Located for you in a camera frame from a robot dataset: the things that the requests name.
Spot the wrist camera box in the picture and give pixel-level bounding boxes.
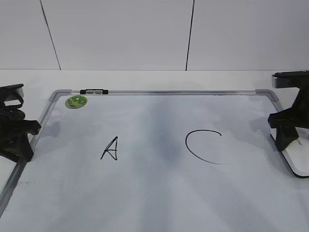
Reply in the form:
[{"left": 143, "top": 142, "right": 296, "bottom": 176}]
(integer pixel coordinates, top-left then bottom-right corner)
[
  {"left": 0, "top": 84, "right": 24, "bottom": 110},
  {"left": 272, "top": 71, "right": 309, "bottom": 88}
]

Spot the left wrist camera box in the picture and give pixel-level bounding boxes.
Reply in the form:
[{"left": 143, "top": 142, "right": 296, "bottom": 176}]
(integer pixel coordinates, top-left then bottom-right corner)
[{"left": 0, "top": 84, "right": 24, "bottom": 110}]

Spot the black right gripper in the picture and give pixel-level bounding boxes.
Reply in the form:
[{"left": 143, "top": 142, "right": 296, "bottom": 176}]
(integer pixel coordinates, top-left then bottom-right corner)
[{"left": 268, "top": 86, "right": 309, "bottom": 152}]

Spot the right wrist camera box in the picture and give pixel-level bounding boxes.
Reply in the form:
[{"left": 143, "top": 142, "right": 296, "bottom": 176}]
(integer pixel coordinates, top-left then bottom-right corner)
[{"left": 272, "top": 71, "right": 309, "bottom": 88}]

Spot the white rectangular eraser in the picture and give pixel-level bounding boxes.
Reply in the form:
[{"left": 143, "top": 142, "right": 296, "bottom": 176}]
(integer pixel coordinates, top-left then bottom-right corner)
[{"left": 276, "top": 128, "right": 309, "bottom": 178}]

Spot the black silver hanging clip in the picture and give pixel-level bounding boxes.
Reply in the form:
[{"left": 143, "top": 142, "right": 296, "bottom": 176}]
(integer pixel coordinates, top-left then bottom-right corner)
[{"left": 80, "top": 89, "right": 109, "bottom": 95}]

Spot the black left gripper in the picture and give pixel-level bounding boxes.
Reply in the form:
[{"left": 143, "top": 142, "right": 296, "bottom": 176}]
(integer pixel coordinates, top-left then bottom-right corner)
[{"left": 0, "top": 108, "right": 41, "bottom": 163}]

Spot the white framed whiteboard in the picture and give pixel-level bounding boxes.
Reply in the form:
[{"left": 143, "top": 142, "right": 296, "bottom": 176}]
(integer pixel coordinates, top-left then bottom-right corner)
[{"left": 0, "top": 90, "right": 309, "bottom": 232}]

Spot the green round magnet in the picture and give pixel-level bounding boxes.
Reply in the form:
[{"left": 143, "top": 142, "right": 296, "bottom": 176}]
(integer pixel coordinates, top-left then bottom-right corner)
[{"left": 65, "top": 95, "right": 88, "bottom": 109}]

